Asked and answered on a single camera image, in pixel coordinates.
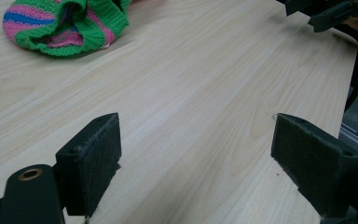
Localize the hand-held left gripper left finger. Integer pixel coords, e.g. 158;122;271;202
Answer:
55;112;122;217

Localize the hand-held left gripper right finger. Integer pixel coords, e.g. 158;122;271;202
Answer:
270;112;358;218

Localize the striped knit pet sweater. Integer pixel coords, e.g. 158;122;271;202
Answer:
2;0;132;58

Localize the metal floor rail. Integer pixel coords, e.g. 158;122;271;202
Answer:
338;123;358;160

